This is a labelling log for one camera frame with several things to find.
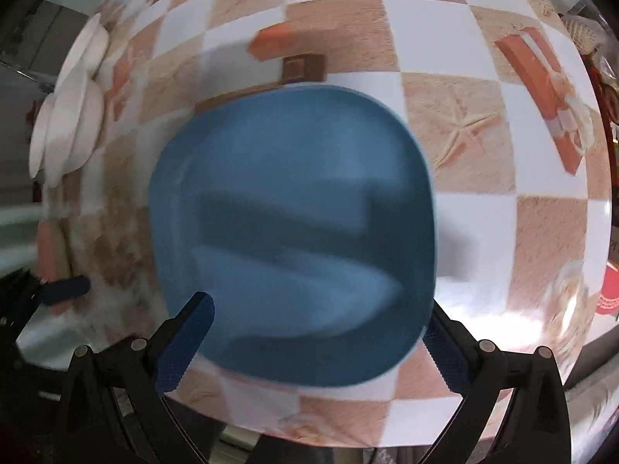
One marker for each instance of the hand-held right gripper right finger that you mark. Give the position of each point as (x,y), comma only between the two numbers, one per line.
(447,355)

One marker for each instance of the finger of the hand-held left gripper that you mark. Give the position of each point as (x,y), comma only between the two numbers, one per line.
(67,290)

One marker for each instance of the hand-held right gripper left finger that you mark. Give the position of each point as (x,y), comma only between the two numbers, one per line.
(186,343)

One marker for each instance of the blue plate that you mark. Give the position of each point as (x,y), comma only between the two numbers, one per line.
(295,222)

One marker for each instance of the white plate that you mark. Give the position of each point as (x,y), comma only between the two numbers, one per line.
(91,43)
(39,140)
(80,111)

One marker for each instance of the red container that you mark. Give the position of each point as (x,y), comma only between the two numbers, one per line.
(608,299)

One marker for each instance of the checked printed tablecloth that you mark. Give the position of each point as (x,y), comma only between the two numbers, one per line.
(483,121)

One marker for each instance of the cream mesh bag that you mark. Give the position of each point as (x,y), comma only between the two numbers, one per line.
(585,29)

